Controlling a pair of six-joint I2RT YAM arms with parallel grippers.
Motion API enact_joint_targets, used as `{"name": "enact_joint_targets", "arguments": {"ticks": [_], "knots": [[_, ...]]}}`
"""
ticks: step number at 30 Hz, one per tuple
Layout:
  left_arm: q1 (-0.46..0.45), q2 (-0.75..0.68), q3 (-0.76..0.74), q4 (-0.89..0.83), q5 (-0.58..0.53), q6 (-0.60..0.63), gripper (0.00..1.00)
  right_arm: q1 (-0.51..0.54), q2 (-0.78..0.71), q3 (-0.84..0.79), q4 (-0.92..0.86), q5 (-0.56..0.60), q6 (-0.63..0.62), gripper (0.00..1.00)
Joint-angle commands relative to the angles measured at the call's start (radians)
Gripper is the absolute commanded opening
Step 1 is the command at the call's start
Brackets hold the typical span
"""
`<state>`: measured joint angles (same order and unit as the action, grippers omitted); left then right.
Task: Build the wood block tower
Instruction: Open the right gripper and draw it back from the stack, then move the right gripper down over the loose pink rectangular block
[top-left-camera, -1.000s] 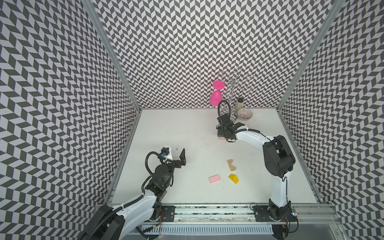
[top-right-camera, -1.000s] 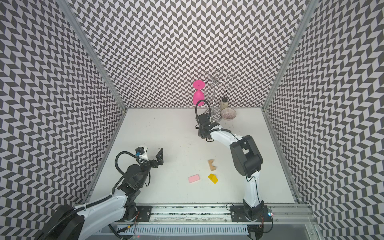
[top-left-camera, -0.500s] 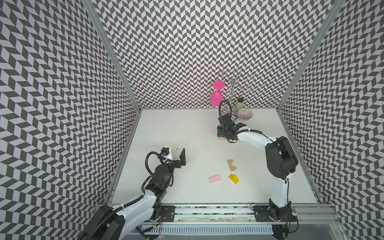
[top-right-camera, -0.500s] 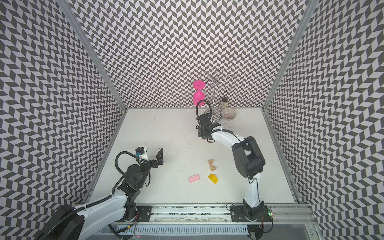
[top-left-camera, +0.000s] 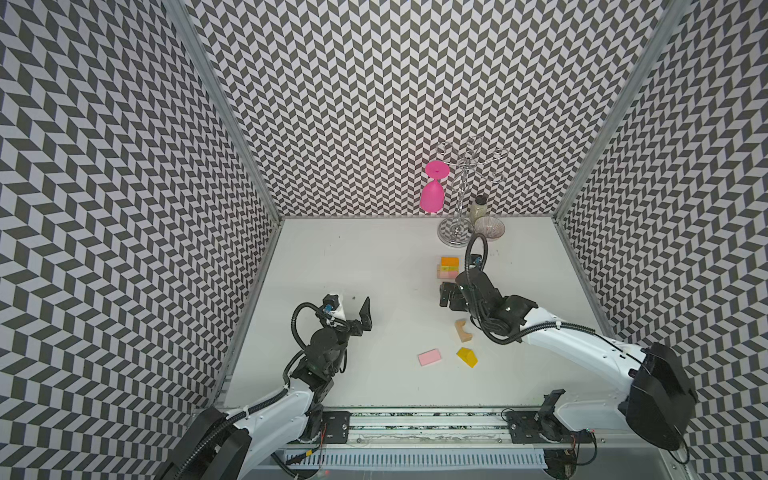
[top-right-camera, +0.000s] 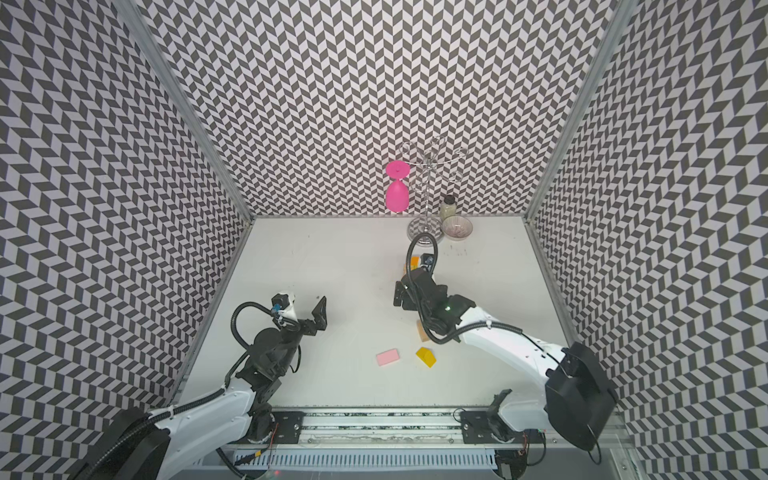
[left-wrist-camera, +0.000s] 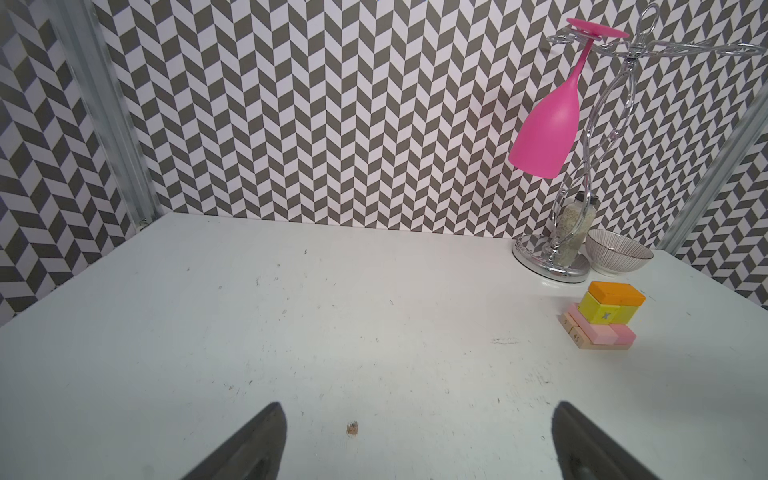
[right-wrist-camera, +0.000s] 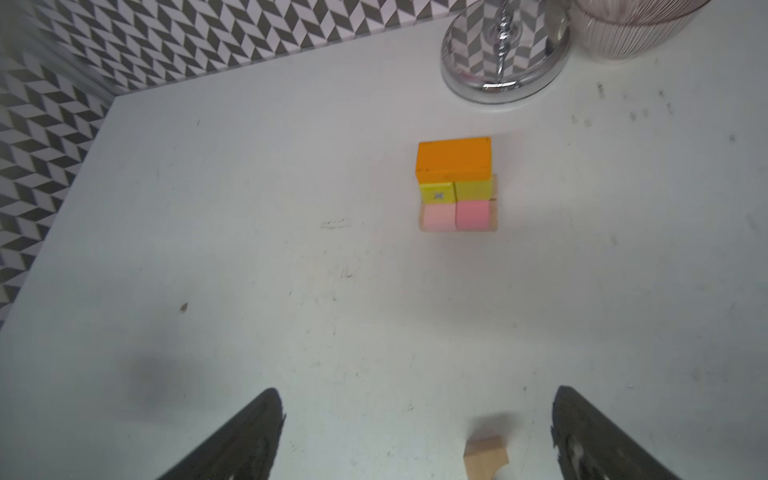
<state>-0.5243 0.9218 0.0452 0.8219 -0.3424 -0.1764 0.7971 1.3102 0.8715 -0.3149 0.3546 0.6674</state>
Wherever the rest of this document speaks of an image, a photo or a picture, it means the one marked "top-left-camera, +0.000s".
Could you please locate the spice jar black lid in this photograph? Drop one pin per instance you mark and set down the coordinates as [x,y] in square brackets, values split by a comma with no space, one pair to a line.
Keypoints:
[479,208]

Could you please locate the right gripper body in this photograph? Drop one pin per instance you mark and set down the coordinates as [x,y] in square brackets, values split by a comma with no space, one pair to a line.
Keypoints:
[458,294]

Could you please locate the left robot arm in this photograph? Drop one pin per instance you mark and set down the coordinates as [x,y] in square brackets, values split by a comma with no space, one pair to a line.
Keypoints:
[264,408]

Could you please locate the pink plastic wine glass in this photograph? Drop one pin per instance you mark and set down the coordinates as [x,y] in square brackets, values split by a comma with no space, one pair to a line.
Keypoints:
[432,198]

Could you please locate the yellow wedge block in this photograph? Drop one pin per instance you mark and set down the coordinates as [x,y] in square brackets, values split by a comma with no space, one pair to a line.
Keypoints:
[468,356]

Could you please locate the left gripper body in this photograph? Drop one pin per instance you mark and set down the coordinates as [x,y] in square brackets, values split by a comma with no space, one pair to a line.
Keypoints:
[353,328]

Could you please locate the orange block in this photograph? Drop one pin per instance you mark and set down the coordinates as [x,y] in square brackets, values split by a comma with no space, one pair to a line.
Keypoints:
[453,262]

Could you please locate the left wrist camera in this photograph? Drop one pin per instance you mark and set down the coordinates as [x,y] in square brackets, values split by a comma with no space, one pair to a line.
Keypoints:
[333,306]

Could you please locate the pink striped bowl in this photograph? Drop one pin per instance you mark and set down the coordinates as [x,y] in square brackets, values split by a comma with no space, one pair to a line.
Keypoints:
[491,227]

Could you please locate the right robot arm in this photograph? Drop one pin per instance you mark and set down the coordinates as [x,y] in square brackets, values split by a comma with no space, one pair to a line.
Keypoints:
[651,394]

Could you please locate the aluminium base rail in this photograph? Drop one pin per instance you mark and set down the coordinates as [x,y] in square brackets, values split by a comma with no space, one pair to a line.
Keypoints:
[472,443]

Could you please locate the chrome glass holder stand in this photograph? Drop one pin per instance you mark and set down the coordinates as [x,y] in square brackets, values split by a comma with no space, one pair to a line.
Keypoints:
[456,229]

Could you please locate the natural wood arch block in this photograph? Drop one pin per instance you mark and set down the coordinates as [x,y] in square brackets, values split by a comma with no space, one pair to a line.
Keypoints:
[463,334]

